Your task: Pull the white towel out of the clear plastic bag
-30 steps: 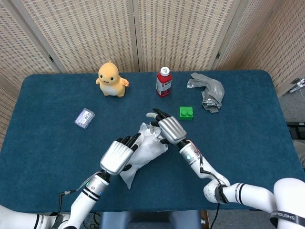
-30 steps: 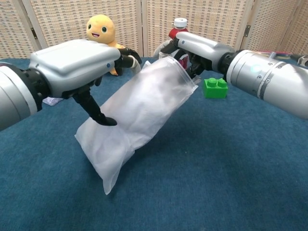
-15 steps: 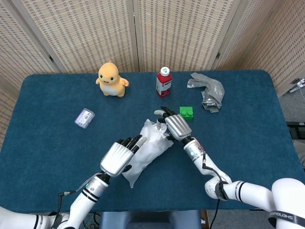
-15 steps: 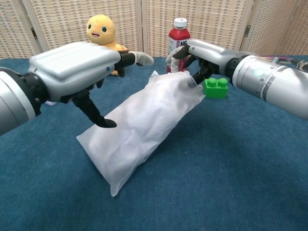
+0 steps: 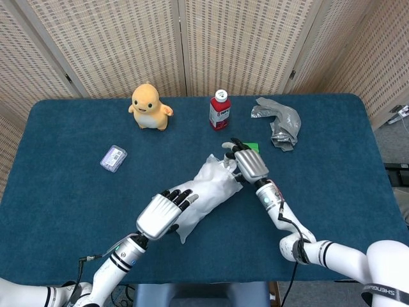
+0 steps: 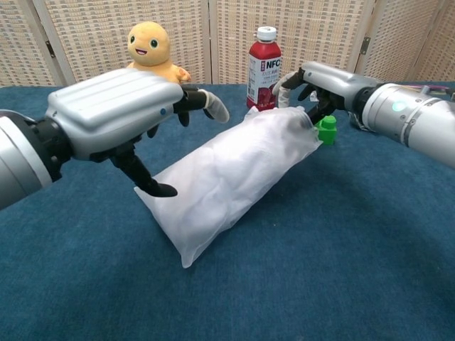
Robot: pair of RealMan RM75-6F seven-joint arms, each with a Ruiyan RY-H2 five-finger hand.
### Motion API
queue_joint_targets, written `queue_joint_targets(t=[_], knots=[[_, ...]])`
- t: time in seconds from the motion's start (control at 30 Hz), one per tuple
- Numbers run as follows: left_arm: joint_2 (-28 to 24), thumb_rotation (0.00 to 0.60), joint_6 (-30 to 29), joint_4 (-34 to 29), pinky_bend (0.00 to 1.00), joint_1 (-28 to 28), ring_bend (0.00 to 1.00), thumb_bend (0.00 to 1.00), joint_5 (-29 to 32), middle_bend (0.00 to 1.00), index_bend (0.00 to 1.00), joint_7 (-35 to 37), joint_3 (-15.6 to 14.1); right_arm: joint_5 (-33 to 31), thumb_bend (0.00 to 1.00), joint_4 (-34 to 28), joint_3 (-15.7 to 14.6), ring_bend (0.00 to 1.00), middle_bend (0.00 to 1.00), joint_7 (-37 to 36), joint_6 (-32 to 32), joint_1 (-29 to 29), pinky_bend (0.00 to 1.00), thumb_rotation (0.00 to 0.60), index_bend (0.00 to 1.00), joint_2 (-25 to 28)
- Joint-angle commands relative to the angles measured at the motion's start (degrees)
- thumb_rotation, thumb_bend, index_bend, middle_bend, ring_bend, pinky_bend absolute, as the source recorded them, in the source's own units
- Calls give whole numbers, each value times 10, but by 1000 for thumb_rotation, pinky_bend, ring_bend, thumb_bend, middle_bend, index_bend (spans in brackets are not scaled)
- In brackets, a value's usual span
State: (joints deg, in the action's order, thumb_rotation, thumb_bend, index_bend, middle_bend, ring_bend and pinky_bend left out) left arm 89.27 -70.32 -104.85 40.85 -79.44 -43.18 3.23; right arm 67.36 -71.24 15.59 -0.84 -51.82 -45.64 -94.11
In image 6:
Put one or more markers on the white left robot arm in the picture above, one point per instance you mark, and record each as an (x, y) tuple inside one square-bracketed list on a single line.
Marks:
[(17, 152)]

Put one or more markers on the woven folding screen panel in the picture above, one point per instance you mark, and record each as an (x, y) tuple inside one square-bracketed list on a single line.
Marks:
[(92, 35), (17, 42), (320, 35), (409, 35)]

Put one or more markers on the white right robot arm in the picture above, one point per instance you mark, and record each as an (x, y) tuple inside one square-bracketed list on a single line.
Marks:
[(409, 113)]

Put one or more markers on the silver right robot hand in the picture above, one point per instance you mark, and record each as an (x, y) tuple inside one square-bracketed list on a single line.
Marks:
[(330, 81)]

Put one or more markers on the yellow plush dinosaur toy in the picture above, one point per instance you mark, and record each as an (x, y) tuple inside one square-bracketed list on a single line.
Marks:
[(149, 42)]

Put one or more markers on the dark teal tablecloth-covered table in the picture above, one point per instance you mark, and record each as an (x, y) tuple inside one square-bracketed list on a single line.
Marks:
[(320, 266)]

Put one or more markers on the black screen hinge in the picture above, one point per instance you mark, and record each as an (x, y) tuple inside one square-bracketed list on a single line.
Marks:
[(366, 45), (50, 49)]

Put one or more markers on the transparent plastic bag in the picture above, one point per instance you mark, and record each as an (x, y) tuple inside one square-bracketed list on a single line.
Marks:
[(188, 255)]

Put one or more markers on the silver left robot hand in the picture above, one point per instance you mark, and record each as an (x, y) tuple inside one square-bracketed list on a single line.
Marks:
[(113, 103)]

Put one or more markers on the green building block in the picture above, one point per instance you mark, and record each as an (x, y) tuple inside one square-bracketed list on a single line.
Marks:
[(327, 133)]

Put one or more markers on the red juice bottle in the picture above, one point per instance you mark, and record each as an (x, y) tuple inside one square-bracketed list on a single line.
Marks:
[(264, 60)]

